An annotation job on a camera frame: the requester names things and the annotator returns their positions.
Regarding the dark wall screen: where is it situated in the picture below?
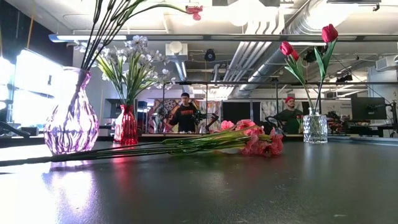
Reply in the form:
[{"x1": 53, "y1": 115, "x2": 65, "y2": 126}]
[{"x1": 104, "y1": 98, "x2": 137, "y2": 119}]

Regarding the white wall air unit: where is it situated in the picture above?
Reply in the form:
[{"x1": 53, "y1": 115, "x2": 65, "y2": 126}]
[{"x1": 375, "y1": 55, "x2": 398, "y2": 72}]

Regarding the white ceiling air unit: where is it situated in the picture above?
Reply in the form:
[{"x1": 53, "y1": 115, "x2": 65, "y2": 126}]
[{"x1": 164, "y1": 40, "x2": 189, "y2": 62}]

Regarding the purple swirl glass vase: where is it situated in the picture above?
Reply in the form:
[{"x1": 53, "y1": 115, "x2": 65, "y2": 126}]
[{"x1": 43, "y1": 67, "x2": 100, "y2": 156}]

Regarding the black ceiling spotlight cluster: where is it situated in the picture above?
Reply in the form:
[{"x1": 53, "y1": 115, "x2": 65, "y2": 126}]
[{"x1": 306, "y1": 45, "x2": 326, "y2": 63}]

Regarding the black overhead frame bar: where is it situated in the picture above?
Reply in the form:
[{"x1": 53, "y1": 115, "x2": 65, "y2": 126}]
[{"x1": 49, "y1": 33, "x2": 398, "y2": 43}]

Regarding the silver round ventilation duct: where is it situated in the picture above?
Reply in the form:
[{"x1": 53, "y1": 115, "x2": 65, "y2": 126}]
[{"x1": 238, "y1": 0, "x2": 330, "y2": 97}]

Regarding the black computer monitor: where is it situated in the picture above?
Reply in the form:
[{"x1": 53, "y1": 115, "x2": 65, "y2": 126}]
[{"x1": 351, "y1": 96, "x2": 388, "y2": 121}]

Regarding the small pink blossom bunch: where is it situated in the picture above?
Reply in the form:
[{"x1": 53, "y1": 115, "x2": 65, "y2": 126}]
[{"x1": 0, "y1": 119, "x2": 284, "y2": 167}]

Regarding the black metal station frame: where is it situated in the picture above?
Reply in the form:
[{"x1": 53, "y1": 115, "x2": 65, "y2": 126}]
[{"x1": 161, "y1": 80, "x2": 398, "y2": 134}]

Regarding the clear textured glass vase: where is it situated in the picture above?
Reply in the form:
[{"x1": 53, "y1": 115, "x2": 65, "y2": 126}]
[{"x1": 303, "y1": 107, "x2": 328, "y2": 144}]

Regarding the colourful patterned wall hanging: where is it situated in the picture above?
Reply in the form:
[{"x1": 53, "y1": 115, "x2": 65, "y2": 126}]
[{"x1": 147, "y1": 98, "x2": 223, "y2": 133}]

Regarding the ceiling track light bar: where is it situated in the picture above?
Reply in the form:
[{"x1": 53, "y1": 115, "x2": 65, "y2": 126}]
[{"x1": 328, "y1": 0, "x2": 382, "y2": 12}]

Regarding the white ribbed ceiling duct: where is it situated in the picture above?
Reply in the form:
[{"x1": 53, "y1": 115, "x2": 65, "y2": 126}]
[{"x1": 223, "y1": 12, "x2": 287, "y2": 82}]

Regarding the small grey sill box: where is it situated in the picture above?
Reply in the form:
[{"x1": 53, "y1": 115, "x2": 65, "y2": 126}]
[{"x1": 20, "y1": 126, "x2": 40, "y2": 137}]

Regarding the person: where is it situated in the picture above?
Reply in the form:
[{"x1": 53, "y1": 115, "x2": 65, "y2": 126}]
[
  {"x1": 273, "y1": 96, "x2": 304, "y2": 135},
  {"x1": 169, "y1": 92, "x2": 200, "y2": 134}
]

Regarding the red glass vase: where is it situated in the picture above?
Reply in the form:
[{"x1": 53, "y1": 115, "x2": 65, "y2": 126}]
[{"x1": 113, "y1": 104, "x2": 139, "y2": 146}]

